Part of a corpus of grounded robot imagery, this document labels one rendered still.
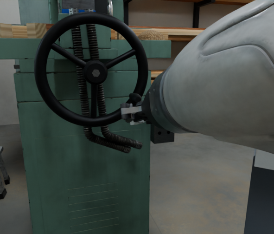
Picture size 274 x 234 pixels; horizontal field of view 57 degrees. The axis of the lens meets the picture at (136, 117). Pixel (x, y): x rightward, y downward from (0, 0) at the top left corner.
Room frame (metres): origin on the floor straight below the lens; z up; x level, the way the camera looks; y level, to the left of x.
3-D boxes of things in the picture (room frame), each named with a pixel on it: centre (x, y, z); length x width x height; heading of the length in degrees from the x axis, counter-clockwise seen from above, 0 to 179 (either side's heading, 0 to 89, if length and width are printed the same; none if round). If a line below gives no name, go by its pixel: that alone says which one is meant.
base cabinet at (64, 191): (1.09, 0.24, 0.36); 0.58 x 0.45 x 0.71; 17
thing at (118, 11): (1.20, 0.11, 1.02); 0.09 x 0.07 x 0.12; 107
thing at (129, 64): (0.92, 0.19, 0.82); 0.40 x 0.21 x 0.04; 107
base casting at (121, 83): (1.09, 0.24, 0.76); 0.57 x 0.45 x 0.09; 17
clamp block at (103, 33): (0.79, 0.16, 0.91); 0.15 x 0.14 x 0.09; 107
